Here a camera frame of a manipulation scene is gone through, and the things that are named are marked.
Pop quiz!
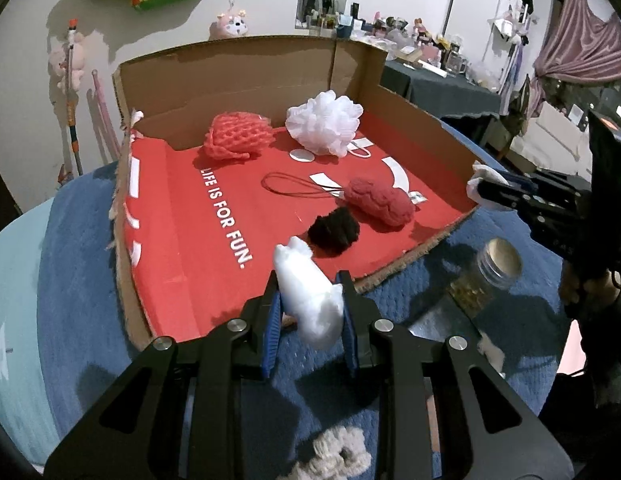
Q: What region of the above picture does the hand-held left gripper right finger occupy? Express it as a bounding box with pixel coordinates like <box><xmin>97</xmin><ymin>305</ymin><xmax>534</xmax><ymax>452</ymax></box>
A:
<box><xmin>339</xmin><ymin>271</ymin><xmax>575</xmax><ymax>480</ymax></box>

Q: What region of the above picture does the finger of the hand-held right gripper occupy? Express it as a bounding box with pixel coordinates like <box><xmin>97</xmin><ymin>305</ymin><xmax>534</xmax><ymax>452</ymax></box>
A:
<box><xmin>501</xmin><ymin>172</ymin><xmax>591</xmax><ymax>211</ymax></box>
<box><xmin>478</xmin><ymin>180</ymin><xmax>591</xmax><ymax>261</ymax></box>

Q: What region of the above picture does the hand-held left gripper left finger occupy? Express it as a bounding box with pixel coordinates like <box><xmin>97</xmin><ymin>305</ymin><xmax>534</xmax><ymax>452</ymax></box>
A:
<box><xmin>43</xmin><ymin>272</ymin><xmax>284</xmax><ymax>480</ymax></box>

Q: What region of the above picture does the white sachet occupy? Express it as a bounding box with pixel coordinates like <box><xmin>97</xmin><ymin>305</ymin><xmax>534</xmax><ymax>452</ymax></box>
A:
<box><xmin>465</xmin><ymin>162</ymin><xmax>511</xmax><ymax>206</ymax></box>

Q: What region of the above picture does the white crochet scrunchie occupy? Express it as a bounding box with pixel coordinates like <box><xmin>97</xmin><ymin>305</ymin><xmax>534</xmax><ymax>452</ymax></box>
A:
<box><xmin>290</xmin><ymin>427</ymin><xmax>371</xmax><ymax>480</ymax></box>

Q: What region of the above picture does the black scrunchie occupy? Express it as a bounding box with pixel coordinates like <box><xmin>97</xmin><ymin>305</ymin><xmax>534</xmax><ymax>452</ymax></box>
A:
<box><xmin>309</xmin><ymin>207</ymin><xmax>360</xmax><ymax>256</ymax></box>

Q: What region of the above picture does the red plush toy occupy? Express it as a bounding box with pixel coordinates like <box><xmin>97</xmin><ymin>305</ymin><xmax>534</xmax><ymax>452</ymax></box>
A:
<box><xmin>263</xmin><ymin>172</ymin><xmax>424</xmax><ymax>228</ymax></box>

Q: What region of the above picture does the white bath pouf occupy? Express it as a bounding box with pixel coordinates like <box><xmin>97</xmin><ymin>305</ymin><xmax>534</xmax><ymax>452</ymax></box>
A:
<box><xmin>285</xmin><ymin>91</ymin><xmax>365</xmax><ymax>157</ymax></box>

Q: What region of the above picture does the red foam net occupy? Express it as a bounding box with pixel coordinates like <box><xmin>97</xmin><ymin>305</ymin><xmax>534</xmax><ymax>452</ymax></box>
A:
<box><xmin>204</xmin><ymin>113</ymin><xmax>272</xmax><ymax>160</ymax></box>

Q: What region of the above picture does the brown cardboard box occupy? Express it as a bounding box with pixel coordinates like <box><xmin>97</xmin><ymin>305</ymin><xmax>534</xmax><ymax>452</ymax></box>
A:
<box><xmin>112</xmin><ymin>35</ymin><xmax>494</xmax><ymax>351</ymax></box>

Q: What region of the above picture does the person's right hand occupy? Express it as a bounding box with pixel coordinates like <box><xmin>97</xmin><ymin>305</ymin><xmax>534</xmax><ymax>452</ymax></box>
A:
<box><xmin>559</xmin><ymin>262</ymin><xmax>621</xmax><ymax>318</ymax></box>

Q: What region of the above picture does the glass jar with lid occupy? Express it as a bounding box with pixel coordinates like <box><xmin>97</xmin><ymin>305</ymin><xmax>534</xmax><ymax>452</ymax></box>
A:
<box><xmin>448</xmin><ymin>238</ymin><xmax>524</xmax><ymax>316</ymax></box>

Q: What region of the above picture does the pink bed sheet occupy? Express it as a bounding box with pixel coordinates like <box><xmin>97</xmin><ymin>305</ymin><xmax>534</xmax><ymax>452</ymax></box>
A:
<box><xmin>555</xmin><ymin>320</ymin><xmax>591</xmax><ymax>376</ymax></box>

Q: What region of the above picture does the pink curtain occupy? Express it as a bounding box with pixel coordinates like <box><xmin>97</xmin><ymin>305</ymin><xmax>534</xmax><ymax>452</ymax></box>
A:
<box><xmin>533</xmin><ymin>0</ymin><xmax>621</xmax><ymax>121</ymax></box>

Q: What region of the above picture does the white refrigerator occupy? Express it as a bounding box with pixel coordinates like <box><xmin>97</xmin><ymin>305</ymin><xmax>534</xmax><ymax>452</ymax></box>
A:
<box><xmin>443</xmin><ymin>0</ymin><xmax>511</xmax><ymax>61</ymax></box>

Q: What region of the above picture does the cluster of cosmetics bottles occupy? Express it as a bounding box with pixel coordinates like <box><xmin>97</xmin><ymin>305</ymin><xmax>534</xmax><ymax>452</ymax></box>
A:
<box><xmin>295</xmin><ymin>2</ymin><xmax>491</xmax><ymax>86</ymax></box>

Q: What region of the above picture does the blue fleece blanket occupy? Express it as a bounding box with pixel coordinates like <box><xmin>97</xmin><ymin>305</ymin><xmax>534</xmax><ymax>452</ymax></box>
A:
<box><xmin>38</xmin><ymin>165</ymin><xmax>581</xmax><ymax>480</ymax></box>

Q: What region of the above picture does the light blue bed sheet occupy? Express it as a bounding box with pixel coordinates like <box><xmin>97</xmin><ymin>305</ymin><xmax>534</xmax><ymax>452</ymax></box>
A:
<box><xmin>0</xmin><ymin>205</ymin><xmax>61</xmax><ymax>466</ymax></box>

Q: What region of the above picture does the stick with orange tip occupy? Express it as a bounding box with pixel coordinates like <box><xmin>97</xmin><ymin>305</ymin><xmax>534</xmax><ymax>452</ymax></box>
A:
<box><xmin>65</xmin><ymin>20</ymin><xmax>86</xmax><ymax>176</ymax></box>

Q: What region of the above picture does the pink cow plush toy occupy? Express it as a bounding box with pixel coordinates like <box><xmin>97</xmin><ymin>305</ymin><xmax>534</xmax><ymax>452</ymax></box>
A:
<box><xmin>209</xmin><ymin>0</ymin><xmax>250</xmax><ymax>40</ymax></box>

